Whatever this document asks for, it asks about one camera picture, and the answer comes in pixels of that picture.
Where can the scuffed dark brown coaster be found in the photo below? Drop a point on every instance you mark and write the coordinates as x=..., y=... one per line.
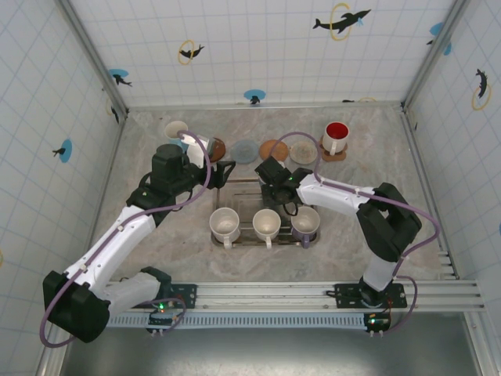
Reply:
x=219, y=149

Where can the blue woven round coaster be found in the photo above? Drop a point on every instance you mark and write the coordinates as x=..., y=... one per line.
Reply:
x=244, y=151

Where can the large white mug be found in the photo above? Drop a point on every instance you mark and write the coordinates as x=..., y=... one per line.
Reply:
x=224, y=221

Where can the orange woven round coaster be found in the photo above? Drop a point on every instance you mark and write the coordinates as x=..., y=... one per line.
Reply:
x=270, y=148

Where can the multicolour woven round coaster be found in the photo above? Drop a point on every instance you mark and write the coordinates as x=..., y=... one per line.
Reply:
x=302, y=152

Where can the purple mug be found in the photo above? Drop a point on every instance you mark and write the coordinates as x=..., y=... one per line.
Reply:
x=307, y=223

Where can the light blue mug cream inside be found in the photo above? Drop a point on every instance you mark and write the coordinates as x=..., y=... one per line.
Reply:
x=174, y=128

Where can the brown paw print coaster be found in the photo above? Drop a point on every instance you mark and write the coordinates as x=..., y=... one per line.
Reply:
x=340, y=155

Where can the white mug red inside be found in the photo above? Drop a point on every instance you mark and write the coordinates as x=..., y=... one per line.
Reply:
x=336, y=131

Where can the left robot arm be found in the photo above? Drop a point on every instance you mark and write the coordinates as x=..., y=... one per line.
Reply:
x=74, y=305

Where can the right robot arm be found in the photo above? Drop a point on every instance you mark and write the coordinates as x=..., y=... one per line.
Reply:
x=391, y=227

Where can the metal tray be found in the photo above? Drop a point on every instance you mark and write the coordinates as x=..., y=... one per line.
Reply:
x=242, y=196

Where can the small white mug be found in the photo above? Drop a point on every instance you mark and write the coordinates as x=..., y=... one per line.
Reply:
x=266, y=222

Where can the grey metal panel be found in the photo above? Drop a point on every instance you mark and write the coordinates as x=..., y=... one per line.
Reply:
x=274, y=352

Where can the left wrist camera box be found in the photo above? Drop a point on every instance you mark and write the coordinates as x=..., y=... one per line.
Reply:
x=197, y=150

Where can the aluminium frame bar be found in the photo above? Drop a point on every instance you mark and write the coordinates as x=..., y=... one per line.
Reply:
x=107, y=176
x=195, y=106
x=419, y=156

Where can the aluminium mounting rail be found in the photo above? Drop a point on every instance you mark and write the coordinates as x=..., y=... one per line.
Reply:
x=254, y=291

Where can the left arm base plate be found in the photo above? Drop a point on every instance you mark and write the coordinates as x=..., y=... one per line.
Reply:
x=188, y=293

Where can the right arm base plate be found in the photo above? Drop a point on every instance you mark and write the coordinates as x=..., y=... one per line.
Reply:
x=344, y=293

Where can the aluminium frame post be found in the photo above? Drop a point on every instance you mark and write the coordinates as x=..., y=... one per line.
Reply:
x=434, y=55
x=94, y=58

